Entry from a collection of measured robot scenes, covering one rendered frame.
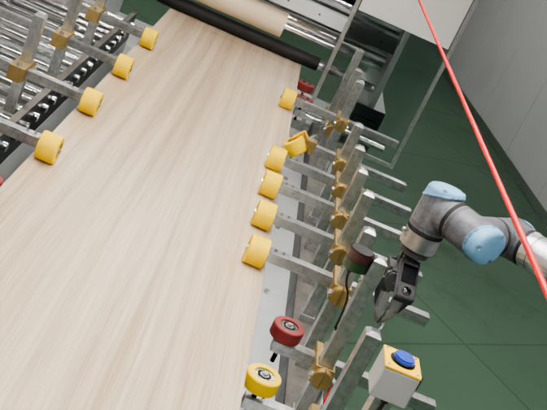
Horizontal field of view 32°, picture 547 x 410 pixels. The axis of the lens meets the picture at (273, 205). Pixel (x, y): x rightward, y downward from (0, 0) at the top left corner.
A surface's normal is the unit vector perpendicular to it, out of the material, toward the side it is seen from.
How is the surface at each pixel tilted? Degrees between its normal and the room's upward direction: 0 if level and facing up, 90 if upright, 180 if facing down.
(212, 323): 0
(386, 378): 90
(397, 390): 90
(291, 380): 0
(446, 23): 90
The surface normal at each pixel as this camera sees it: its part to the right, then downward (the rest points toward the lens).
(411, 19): -0.07, 0.37
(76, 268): 0.39, -0.84
